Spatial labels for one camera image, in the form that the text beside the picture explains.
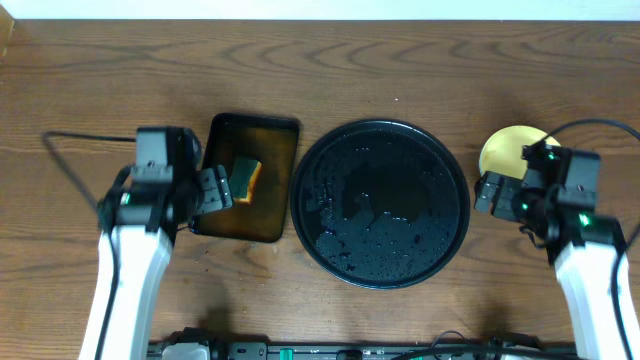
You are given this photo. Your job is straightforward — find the yellow plate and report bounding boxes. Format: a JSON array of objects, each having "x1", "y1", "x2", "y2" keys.
[{"x1": 478, "y1": 125, "x2": 546, "y2": 179}]

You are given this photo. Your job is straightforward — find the orange green scrub sponge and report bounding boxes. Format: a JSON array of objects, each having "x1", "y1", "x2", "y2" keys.
[{"x1": 229, "y1": 157, "x2": 262, "y2": 204}]

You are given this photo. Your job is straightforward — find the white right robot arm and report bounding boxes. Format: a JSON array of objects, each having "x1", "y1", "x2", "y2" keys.
[{"x1": 474, "y1": 145, "x2": 639, "y2": 359}]

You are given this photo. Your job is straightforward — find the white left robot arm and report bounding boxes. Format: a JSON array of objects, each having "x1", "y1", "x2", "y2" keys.
[{"x1": 79, "y1": 165, "x2": 233, "y2": 359}]

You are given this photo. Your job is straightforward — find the black round serving tray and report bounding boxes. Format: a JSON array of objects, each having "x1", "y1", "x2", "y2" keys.
[{"x1": 290, "y1": 119, "x2": 470, "y2": 289}]

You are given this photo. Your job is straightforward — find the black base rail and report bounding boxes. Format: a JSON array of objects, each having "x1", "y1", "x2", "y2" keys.
[{"x1": 146, "y1": 341, "x2": 577, "y2": 360}]

